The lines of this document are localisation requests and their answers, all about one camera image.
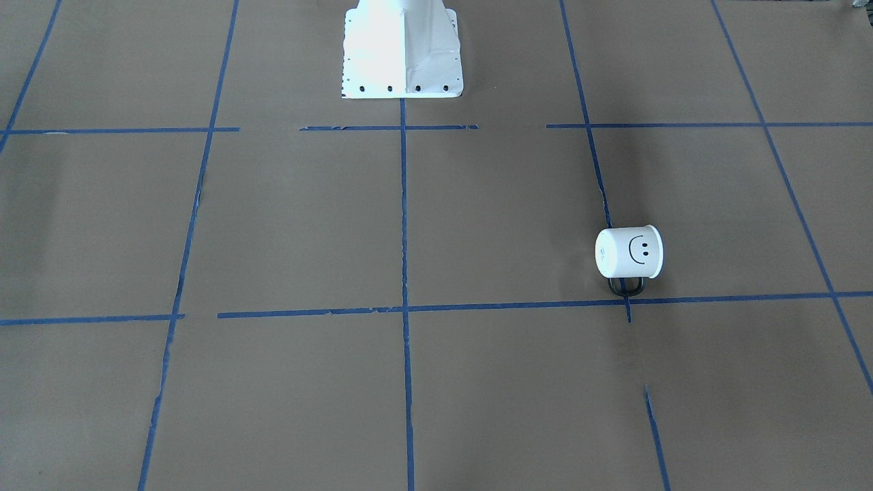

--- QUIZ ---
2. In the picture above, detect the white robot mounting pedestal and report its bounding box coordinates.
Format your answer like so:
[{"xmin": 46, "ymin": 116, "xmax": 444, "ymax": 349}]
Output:
[{"xmin": 341, "ymin": 1, "xmax": 464, "ymax": 100}]

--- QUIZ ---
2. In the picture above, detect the white smiley face mug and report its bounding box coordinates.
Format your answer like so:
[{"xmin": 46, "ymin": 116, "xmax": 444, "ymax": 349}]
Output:
[{"xmin": 594, "ymin": 224, "xmax": 665, "ymax": 297}]

